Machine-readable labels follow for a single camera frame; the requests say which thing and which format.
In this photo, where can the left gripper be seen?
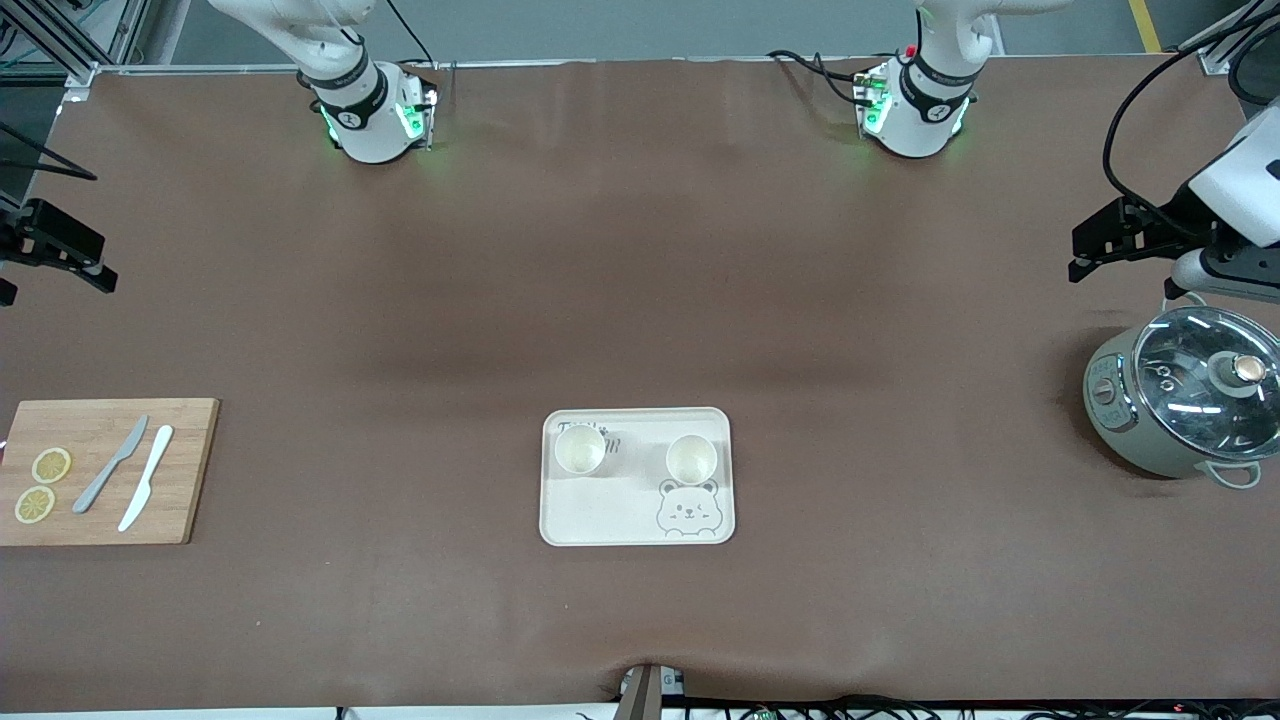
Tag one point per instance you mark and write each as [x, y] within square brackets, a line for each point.
[1178, 218]

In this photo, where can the white cup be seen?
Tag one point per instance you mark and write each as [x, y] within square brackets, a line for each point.
[691, 462]
[580, 452]

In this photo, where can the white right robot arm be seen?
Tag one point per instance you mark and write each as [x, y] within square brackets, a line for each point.
[370, 130]

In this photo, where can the grey plastic knife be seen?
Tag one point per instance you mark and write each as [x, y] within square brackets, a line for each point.
[133, 437]

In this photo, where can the glass pot lid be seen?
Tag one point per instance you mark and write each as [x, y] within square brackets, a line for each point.
[1180, 400]

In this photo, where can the grey-green electric pot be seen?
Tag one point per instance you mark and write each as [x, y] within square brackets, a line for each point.
[1120, 435]

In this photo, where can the lemon slice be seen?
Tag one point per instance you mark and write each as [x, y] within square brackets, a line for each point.
[35, 505]
[52, 466]

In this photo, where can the white plastic knife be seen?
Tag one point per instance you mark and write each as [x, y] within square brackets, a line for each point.
[149, 470]

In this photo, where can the wooden cutting board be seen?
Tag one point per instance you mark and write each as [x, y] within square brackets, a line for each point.
[190, 480]

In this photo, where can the brown table cover mat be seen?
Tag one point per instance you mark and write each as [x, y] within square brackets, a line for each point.
[640, 250]

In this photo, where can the cream bear print tray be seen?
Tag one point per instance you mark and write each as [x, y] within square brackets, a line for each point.
[620, 510]

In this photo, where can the aluminium frame profile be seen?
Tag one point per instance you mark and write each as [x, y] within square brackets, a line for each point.
[80, 70]
[1215, 55]

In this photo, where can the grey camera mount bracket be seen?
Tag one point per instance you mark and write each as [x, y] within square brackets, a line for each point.
[645, 695]

